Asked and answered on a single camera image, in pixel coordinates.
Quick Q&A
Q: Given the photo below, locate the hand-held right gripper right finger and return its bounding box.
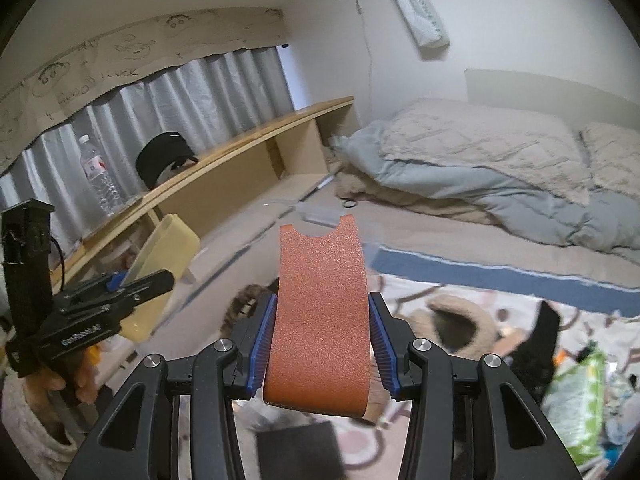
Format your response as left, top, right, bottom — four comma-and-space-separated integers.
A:
368, 290, 583, 480

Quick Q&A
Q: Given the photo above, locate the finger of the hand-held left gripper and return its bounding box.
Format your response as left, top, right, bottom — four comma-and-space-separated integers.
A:
100, 269, 176, 318
55, 270, 131, 306

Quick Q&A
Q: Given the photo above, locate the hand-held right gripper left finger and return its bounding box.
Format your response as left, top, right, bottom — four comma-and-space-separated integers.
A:
62, 292, 278, 480

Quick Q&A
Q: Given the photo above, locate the yellow plastic sheet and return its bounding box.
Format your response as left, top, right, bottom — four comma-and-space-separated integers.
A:
117, 213, 202, 343

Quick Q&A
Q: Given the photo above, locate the brown furry headband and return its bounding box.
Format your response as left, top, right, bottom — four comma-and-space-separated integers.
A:
222, 284, 268, 341

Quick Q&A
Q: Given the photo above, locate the person's left forearm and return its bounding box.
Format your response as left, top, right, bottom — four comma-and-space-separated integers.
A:
0, 375, 96, 480

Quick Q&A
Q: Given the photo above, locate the person's left hand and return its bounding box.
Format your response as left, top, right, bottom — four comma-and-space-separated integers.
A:
30, 345, 98, 406

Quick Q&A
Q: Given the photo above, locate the beige fleece hat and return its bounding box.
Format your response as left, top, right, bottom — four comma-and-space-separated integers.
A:
410, 295, 506, 361

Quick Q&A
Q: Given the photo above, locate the clear water bottle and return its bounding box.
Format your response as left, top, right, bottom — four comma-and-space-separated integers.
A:
77, 134, 128, 218

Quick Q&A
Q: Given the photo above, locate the black book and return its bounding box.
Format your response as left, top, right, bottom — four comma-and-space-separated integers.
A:
255, 420, 346, 480

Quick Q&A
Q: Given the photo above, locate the blue mat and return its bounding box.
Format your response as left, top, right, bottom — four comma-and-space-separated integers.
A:
370, 245, 640, 318

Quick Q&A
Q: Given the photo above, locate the black curved headband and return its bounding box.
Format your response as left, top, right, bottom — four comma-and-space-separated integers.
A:
136, 131, 199, 191

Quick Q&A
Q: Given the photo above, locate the low wooden shelf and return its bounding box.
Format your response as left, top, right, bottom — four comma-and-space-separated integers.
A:
50, 96, 357, 281

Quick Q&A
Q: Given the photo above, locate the green dotted pouch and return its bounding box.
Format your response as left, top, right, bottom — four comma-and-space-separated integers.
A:
540, 347, 608, 466

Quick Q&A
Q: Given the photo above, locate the grey curtain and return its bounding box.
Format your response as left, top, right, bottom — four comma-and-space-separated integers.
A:
0, 45, 296, 241

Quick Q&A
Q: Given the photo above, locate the grey duvet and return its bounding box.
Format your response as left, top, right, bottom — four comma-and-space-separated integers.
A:
332, 122, 640, 266

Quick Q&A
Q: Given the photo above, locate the brown paper banner with drawings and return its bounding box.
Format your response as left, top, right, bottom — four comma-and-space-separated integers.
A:
0, 9, 291, 171

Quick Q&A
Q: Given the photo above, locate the white headboard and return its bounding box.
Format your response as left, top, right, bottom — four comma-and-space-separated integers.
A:
465, 67, 640, 126

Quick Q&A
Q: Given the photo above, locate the white plastic bag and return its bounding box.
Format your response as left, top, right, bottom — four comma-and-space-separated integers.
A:
391, 0, 451, 50

